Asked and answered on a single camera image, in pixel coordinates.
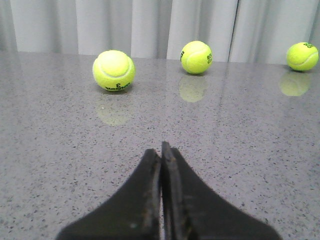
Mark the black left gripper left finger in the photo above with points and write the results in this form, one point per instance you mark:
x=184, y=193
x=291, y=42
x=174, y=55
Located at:
x=132, y=213

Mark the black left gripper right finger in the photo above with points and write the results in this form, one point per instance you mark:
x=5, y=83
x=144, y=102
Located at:
x=193, y=211

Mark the tennis ball with Wilson 3 print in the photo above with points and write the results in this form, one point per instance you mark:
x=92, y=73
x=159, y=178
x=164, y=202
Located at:
x=113, y=70

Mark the tennis ball with Roland Garros print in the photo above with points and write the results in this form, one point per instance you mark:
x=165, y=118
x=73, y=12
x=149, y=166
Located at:
x=196, y=57

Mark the leftmost Roland Garros tennis ball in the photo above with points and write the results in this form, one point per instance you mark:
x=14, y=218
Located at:
x=302, y=56

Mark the white pleated curtain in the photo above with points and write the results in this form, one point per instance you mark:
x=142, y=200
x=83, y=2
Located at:
x=244, y=31

